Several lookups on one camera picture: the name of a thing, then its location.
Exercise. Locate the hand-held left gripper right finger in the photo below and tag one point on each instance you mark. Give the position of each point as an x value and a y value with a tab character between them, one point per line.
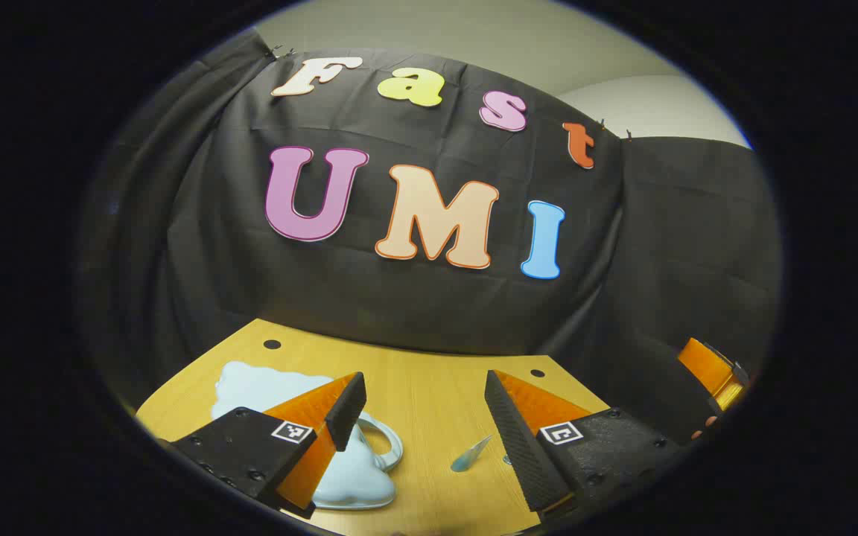
515	439

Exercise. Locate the black backdrop cloth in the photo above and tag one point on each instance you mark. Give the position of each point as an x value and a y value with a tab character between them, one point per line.
213	260

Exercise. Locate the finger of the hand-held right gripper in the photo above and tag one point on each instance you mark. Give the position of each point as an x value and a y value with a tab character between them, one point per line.
704	368

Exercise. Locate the light blue suitcase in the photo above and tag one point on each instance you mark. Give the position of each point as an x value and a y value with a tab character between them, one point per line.
250	387

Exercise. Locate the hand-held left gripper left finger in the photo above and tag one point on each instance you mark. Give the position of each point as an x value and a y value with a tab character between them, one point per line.
347	413

